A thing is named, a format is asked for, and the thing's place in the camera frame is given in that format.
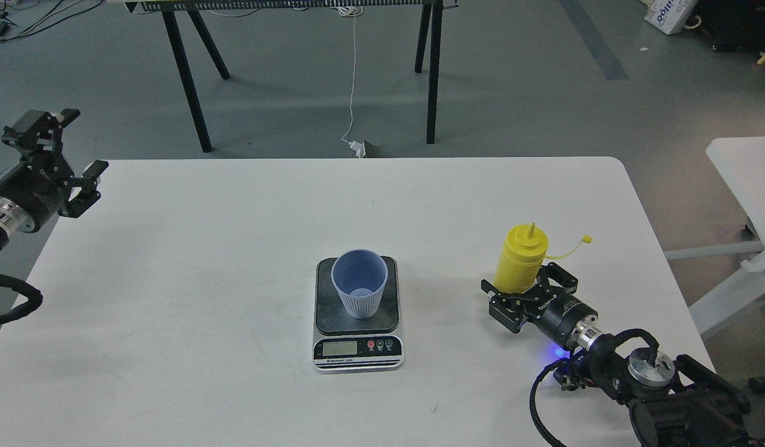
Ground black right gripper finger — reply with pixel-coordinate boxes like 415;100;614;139
535;261;579;302
480;278;532;334

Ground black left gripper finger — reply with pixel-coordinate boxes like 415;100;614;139
57;160;109;219
1;108;81;178

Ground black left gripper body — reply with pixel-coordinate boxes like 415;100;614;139
0;163;63;233

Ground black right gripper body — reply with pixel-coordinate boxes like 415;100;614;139
525;292;599;349

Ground yellow squeeze bottle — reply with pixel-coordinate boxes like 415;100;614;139
491;222;593;292

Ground blue plastic cup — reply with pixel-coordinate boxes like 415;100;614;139
331;249;390;319

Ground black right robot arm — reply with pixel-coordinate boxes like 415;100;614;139
480;261;764;446

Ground digital kitchen scale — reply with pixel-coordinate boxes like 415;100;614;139
312;256;404;373

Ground white power adapter on floor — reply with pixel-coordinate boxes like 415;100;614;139
349;140;382;159

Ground white cardboard box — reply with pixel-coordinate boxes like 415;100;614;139
644;1;702;35

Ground black trestle table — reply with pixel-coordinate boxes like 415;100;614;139
117;1;460;155

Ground black cables on floor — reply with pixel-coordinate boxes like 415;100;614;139
0;0;104;44

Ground white hanging cable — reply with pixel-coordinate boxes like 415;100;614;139
339;5;365;150

